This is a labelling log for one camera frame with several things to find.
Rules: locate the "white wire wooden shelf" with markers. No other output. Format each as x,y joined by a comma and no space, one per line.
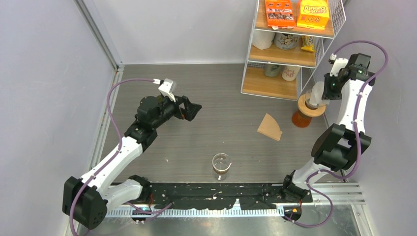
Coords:
255,82

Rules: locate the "grey green cup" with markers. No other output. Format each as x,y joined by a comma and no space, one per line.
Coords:
272,70

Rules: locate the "glass beaker with coffee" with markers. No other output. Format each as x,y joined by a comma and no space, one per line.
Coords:
221,164

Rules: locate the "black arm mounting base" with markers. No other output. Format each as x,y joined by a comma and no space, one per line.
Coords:
215,196

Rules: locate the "grey printed mug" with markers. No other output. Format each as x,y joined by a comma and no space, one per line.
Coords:
286,41

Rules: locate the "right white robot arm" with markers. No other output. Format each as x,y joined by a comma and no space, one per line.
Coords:
339,146

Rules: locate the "brown paper coffee filter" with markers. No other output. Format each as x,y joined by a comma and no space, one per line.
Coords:
270,128

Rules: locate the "wooden ring dripper holder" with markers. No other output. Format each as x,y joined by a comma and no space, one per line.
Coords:
304,109

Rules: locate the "orange glass carafe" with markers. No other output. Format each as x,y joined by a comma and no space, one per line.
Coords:
301,120

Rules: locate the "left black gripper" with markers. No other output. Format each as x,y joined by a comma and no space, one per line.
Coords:
190,109

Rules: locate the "yellow snack packet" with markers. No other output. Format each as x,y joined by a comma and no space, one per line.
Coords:
308,44

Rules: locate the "clear glass dripper cone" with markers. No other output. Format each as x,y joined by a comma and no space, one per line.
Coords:
313,99

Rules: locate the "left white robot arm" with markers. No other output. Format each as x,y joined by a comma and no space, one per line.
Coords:
87,199

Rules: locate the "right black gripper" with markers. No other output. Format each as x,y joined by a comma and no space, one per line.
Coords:
328,94

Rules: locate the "yellow scrub daddy box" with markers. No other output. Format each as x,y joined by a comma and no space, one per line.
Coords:
313,14

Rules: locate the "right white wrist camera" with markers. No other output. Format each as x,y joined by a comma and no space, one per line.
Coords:
337,64

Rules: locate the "white printed cup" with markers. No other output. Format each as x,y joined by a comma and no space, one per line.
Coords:
289,73

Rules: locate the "white paper coffee filter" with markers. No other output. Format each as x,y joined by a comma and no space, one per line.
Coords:
319,86

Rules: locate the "orange snack box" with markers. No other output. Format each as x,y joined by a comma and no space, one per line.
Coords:
279,14

